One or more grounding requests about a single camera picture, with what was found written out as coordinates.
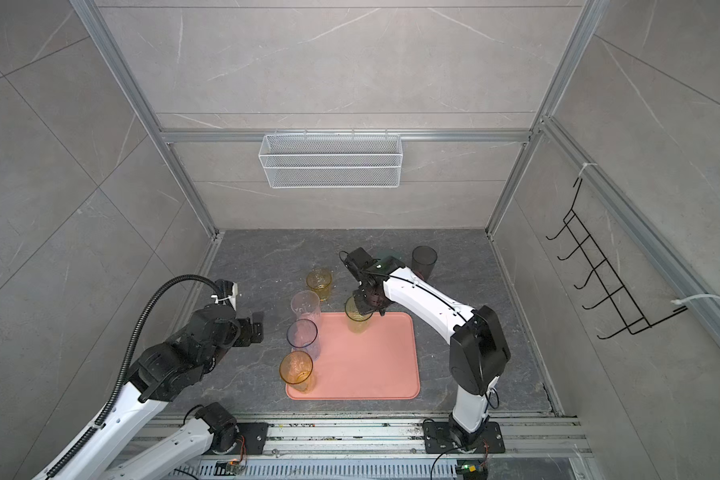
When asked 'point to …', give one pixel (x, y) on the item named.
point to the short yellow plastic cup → (320, 280)
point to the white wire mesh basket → (324, 161)
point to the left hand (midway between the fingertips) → (244, 308)
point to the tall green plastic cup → (356, 321)
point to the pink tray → (380, 363)
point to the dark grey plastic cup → (423, 260)
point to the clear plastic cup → (306, 305)
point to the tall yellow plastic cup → (296, 369)
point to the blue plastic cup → (302, 335)
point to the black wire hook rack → (632, 317)
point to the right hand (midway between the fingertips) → (369, 302)
